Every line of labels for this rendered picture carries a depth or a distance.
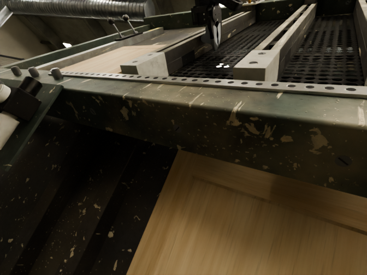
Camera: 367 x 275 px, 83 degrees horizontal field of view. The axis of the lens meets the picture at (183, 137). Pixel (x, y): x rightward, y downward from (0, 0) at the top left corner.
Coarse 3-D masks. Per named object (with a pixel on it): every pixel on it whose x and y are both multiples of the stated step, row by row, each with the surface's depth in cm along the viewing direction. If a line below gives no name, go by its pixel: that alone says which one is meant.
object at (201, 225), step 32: (192, 160) 57; (192, 192) 54; (224, 192) 51; (256, 192) 48; (288, 192) 45; (320, 192) 43; (160, 224) 53; (192, 224) 50; (224, 224) 47; (256, 224) 45; (288, 224) 43; (320, 224) 41; (352, 224) 39; (160, 256) 50; (192, 256) 47; (224, 256) 45; (256, 256) 42; (288, 256) 40; (320, 256) 39; (352, 256) 37
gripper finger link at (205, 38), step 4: (216, 28) 74; (208, 32) 75; (216, 32) 74; (204, 36) 76; (208, 36) 75; (216, 36) 75; (204, 40) 77; (208, 40) 76; (212, 40) 75; (216, 40) 76; (212, 44) 76; (216, 44) 76; (216, 48) 78
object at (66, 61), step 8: (144, 32) 138; (152, 32) 140; (160, 32) 147; (128, 40) 125; (136, 40) 130; (96, 48) 111; (104, 48) 112; (112, 48) 116; (72, 56) 100; (80, 56) 102; (88, 56) 106; (48, 64) 91; (56, 64) 94; (64, 64) 97; (72, 64) 100
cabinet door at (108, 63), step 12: (120, 48) 112; (132, 48) 106; (144, 48) 102; (156, 48) 98; (96, 60) 96; (108, 60) 92; (120, 60) 88; (96, 72) 77; (108, 72) 73; (120, 72) 71
